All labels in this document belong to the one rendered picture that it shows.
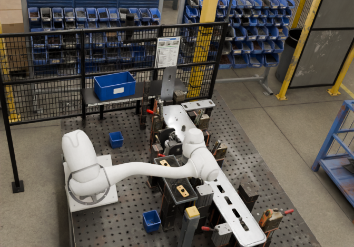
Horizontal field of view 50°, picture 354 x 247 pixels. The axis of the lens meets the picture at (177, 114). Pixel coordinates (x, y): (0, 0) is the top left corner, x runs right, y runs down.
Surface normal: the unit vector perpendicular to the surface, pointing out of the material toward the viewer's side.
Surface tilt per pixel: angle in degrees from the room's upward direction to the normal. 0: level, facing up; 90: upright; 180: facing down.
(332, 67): 91
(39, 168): 0
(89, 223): 0
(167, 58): 90
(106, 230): 0
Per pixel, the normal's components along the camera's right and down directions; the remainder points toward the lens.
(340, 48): 0.27, 0.62
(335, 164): 0.13, -0.79
